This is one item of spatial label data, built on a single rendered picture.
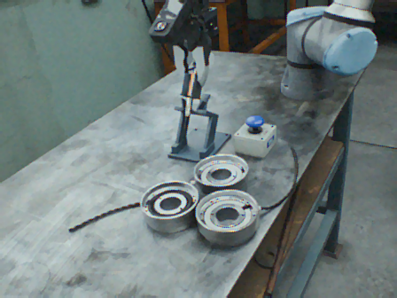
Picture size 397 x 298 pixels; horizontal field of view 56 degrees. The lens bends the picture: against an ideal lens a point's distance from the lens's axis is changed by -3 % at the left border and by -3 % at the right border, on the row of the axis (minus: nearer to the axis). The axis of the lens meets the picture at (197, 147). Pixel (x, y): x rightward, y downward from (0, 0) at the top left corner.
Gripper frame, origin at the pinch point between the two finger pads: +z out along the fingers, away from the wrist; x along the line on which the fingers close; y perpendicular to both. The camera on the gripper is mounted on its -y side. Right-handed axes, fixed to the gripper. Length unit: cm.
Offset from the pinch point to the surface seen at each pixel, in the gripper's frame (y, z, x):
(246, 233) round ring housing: -25.1, 13.4, -22.0
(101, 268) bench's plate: -38.8, 16.0, -2.5
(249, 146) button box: -0.7, 13.5, -12.5
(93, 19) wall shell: 119, 18, 143
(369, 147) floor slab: 142, 96, -27
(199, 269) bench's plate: -32.5, 16.0, -17.2
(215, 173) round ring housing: -11.5, 13.9, -9.7
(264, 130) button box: 3.2, 11.4, -14.5
